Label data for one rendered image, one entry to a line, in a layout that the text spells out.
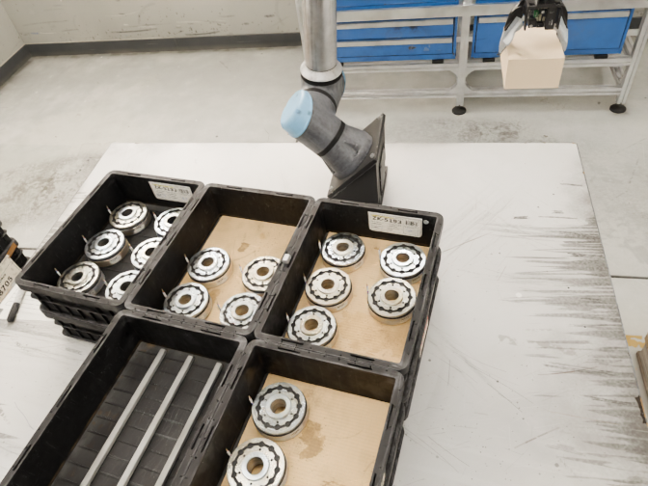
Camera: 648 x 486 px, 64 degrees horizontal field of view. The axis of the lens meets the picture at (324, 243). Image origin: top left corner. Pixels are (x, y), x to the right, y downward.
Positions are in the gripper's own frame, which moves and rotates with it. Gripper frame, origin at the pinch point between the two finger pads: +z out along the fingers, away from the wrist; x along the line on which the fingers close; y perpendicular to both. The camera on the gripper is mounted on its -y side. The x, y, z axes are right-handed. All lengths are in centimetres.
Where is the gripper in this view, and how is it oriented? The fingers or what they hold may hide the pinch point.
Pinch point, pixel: (530, 50)
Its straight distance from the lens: 140.8
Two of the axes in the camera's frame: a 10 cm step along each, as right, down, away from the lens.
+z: 1.2, 6.7, 7.3
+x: 9.8, 0.4, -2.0
